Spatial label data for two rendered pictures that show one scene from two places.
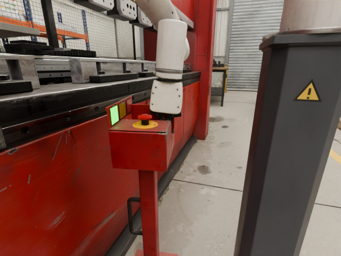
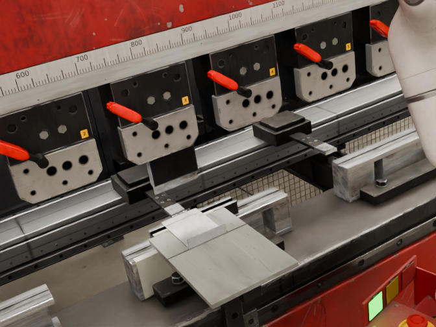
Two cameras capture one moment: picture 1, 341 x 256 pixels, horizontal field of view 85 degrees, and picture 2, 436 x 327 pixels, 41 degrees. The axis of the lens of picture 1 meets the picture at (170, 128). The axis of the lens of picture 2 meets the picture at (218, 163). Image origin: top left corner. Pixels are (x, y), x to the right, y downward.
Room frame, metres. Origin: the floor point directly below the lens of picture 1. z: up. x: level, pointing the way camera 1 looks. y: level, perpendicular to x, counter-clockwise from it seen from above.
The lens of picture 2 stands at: (-0.33, -0.28, 1.62)
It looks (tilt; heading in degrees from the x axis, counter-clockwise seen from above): 25 degrees down; 44
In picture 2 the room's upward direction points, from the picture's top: 9 degrees counter-clockwise
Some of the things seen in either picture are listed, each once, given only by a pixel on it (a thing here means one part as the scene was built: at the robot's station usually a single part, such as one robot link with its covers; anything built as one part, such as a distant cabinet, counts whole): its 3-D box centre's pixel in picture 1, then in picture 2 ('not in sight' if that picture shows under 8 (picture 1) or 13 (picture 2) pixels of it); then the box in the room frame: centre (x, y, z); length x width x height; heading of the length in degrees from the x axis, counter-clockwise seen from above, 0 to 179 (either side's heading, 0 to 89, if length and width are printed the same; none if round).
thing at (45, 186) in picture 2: not in sight; (46, 143); (0.15, 0.59, 1.26); 0.15 x 0.09 x 0.17; 160
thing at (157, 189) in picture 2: not in sight; (172, 165); (0.36, 0.52, 1.13); 0.10 x 0.02 x 0.10; 160
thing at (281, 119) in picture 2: (42, 47); (298, 133); (0.81, 0.51, 1.01); 0.26 x 0.12 x 0.05; 70
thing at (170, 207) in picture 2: not in sight; (154, 190); (0.42, 0.66, 1.01); 0.26 x 0.12 x 0.05; 70
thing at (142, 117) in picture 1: (144, 120); (416, 326); (0.51, 0.07, 0.79); 0.04 x 0.04 x 0.04
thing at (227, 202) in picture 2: not in sight; (194, 221); (0.39, 0.51, 0.99); 0.20 x 0.03 x 0.03; 160
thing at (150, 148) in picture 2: not in sight; (148, 109); (0.34, 0.52, 1.26); 0.15 x 0.09 x 0.17; 160
